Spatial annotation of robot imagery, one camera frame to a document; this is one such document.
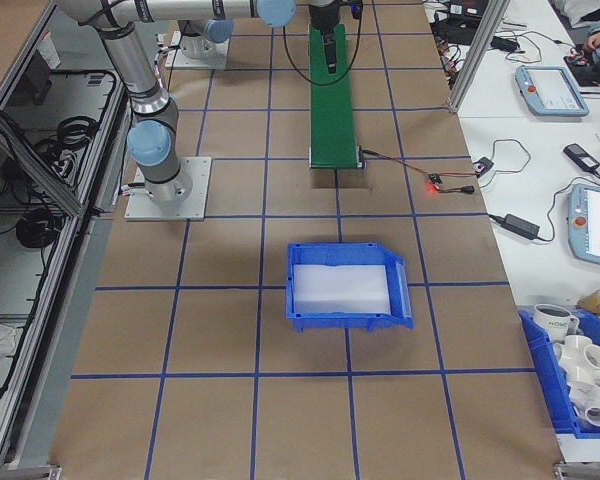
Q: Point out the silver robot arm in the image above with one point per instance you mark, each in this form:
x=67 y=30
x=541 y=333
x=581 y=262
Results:
x=195 y=45
x=130 y=70

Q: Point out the green conveyor belt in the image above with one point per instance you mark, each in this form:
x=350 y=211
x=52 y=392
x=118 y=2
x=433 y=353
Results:
x=332 y=125

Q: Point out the black computer box red logo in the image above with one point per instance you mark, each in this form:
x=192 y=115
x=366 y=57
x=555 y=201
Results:
x=467 y=6

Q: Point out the small black LED circuit board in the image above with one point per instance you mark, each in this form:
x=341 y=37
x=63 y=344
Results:
x=435 y=178

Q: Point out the black power adapter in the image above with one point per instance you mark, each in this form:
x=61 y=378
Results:
x=522 y=226
x=502 y=43

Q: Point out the small black box white dot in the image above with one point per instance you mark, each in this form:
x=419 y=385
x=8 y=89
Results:
x=482 y=166

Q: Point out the blue plastic bin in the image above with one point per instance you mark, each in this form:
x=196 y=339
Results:
x=310 y=252

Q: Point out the white foam pad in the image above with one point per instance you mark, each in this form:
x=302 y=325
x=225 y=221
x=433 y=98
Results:
x=340 y=290

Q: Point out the black handheld device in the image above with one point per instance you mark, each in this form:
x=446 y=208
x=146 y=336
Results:
x=580 y=154

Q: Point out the white side table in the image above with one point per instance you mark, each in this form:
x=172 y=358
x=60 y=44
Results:
x=530 y=280

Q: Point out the white printed mug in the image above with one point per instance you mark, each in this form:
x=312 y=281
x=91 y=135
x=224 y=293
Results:
x=550 y=325

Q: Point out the yellow plastic item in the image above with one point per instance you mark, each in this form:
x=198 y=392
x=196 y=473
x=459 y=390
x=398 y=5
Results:
x=592 y=302

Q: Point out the blue storage bin with fittings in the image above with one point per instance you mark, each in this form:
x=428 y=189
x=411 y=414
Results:
x=540 y=370

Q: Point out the white PVC pipe fitting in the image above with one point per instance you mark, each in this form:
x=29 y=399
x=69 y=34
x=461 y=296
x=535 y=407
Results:
x=577 y=350
x=592 y=400

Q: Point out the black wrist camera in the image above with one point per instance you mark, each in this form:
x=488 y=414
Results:
x=356 y=7

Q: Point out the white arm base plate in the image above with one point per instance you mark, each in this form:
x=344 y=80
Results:
x=215 y=60
x=195 y=200

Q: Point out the aluminium profile post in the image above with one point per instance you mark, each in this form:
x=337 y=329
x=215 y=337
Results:
x=475 y=57

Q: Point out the V-shaped metal bar frame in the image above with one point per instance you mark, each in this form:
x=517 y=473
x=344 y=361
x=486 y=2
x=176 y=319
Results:
x=30 y=157

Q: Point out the aluminium table frame rail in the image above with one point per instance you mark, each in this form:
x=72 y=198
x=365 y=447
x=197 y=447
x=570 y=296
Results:
x=25 y=472

